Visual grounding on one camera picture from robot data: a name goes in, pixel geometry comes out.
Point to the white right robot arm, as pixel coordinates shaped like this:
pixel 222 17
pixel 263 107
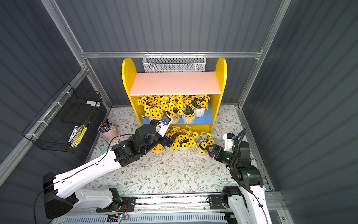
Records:
pixel 247 200

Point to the black wire wall basket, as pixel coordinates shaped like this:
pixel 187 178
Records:
pixel 52 130

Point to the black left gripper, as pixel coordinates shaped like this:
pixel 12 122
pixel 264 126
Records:
pixel 168 139

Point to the yellow wooden shelf unit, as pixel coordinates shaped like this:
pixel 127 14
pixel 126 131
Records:
pixel 177 83

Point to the pink metal marker bucket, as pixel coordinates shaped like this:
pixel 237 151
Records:
pixel 108 130

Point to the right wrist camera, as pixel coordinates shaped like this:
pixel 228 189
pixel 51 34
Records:
pixel 229 139

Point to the mint green alarm clock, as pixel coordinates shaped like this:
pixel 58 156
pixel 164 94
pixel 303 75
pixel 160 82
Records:
pixel 102 146

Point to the white wire wall basket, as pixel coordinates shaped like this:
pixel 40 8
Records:
pixel 165 65

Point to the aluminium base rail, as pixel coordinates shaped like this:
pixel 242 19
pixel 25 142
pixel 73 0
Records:
pixel 173 201

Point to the yellow book in basket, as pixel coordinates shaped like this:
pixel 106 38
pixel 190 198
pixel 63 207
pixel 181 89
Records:
pixel 76 140

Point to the white marker in basket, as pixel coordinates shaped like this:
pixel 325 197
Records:
pixel 74 131

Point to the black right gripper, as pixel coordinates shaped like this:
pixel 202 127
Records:
pixel 215 151

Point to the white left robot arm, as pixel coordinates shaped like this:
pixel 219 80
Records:
pixel 63 192

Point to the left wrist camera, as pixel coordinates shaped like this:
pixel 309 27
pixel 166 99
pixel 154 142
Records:
pixel 164 124

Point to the pink and blue sticky notes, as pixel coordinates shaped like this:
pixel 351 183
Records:
pixel 94 103

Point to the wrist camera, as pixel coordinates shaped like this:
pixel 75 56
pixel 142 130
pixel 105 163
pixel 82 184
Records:
pixel 229 139
pixel 164 124

